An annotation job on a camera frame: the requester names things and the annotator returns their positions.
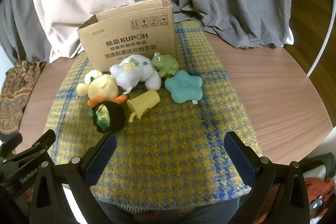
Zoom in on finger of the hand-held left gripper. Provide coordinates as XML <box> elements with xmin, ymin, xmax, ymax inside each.
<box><xmin>8</xmin><ymin>129</ymin><xmax>56</xmax><ymax>164</ymax></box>
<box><xmin>0</xmin><ymin>133</ymin><xmax>24</xmax><ymax>155</ymax></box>

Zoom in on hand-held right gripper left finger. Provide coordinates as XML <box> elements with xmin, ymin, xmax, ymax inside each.
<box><xmin>29</xmin><ymin>132</ymin><xmax>117</xmax><ymax>224</ymax></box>

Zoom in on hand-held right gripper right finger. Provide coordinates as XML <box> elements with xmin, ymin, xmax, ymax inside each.
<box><xmin>224</xmin><ymin>131</ymin><xmax>312</xmax><ymax>224</ymax></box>

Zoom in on white plush toy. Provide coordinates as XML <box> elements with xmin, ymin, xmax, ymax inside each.
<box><xmin>110</xmin><ymin>55</ymin><xmax>162</xmax><ymax>94</ymax></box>

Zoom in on green frog toy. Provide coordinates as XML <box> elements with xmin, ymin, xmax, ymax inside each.
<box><xmin>152</xmin><ymin>51</ymin><xmax>180</xmax><ymax>77</ymax></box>

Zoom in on brown cardboard box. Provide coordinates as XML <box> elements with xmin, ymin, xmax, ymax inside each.
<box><xmin>77</xmin><ymin>0</ymin><xmax>176</xmax><ymax>73</ymax></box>

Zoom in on black round toy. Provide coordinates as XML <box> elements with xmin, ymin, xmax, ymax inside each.
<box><xmin>92</xmin><ymin>101</ymin><xmax>126</xmax><ymax>134</ymax></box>

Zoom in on brown patterned cushion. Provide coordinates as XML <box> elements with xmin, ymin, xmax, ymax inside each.
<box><xmin>0</xmin><ymin>60</ymin><xmax>46</xmax><ymax>135</ymax></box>

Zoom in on yellow toy cup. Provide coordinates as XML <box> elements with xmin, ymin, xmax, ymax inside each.
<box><xmin>127</xmin><ymin>90</ymin><xmax>160</xmax><ymax>123</ymax></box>

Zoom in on yellow blue plaid mat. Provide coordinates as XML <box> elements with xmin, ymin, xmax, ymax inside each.
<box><xmin>43</xmin><ymin>20</ymin><xmax>263</xmax><ymax>207</ymax></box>

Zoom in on yellow duck plush toy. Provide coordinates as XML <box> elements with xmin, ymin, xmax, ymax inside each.
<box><xmin>77</xmin><ymin>70</ymin><xmax>127</xmax><ymax>106</ymax></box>

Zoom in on person's dark trousers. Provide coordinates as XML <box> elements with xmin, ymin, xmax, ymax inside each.
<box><xmin>97</xmin><ymin>200</ymin><xmax>237</xmax><ymax>224</ymax></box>

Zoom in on orange cloth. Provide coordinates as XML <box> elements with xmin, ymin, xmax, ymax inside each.
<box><xmin>304</xmin><ymin>177</ymin><xmax>336</xmax><ymax>215</ymax></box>

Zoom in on teal star plush toy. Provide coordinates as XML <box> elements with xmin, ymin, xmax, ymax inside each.
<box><xmin>164</xmin><ymin>70</ymin><xmax>203</xmax><ymax>104</ymax></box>

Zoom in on white cloth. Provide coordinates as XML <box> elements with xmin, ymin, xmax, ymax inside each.
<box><xmin>283</xmin><ymin>27</ymin><xmax>295</xmax><ymax>46</ymax></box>

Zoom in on white round tube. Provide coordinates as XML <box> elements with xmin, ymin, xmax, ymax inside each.
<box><xmin>306</xmin><ymin>0</ymin><xmax>336</xmax><ymax>77</ymax></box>

